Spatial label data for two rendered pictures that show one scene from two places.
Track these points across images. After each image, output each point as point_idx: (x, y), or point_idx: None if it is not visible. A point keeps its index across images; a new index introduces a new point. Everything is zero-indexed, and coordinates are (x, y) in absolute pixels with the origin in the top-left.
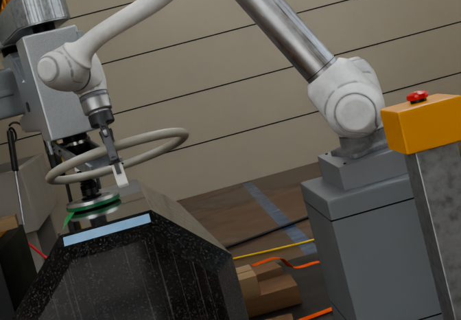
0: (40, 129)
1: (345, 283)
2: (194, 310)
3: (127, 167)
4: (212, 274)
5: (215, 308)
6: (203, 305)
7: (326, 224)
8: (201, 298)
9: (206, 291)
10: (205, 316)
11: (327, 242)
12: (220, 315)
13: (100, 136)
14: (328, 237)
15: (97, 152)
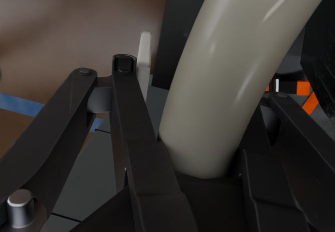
0: None
1: (81, 161)
2: (330, 48)
3: None
4: (325, 103)
5: (317, 72)
6: (325, 62)
7: (79, 210)
8: (328, 66)
9: (325, 79)
10: (322, 56)
11: (110, 196)
12: (312, 72)
13: (138, 195)
14: (93, 199)
15: (185, 47)
